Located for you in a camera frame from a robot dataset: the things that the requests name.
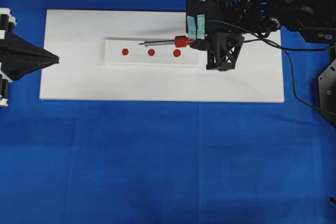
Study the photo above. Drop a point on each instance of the middle red dot mark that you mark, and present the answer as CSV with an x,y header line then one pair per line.
x,y
151,52

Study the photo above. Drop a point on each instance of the right red dot mark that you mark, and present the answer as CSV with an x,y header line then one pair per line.
x,y
176,52

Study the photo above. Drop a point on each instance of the red dot mark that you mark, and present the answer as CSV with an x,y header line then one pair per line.
x,y
176,52
151,52
125,51

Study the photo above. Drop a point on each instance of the small white raised plate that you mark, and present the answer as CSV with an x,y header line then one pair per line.
x,y
138,54

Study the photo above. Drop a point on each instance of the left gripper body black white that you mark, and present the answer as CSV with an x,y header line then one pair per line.
x,y
8,23

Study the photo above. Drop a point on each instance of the red handled soldering iron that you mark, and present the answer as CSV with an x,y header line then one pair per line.
x,y
177,42

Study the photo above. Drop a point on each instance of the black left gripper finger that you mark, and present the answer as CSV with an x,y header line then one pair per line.
x,y
15,70
13,44

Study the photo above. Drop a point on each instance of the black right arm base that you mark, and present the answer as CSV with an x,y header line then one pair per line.
x,y
326,87

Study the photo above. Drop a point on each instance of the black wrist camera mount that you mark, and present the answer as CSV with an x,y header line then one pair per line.
x,y
224,51

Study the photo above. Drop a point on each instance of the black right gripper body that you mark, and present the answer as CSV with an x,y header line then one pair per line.
x,y
217,14

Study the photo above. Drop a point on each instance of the blue table cloth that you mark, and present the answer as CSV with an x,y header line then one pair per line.
x,y
170,162

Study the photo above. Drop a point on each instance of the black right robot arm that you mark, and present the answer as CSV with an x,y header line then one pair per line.
x,y
314,20

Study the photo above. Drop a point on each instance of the left red dot mark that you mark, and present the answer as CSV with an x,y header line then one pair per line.
x,y
125,51

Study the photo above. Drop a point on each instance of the large white foam board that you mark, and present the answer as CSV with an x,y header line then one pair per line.
x,y
77,37

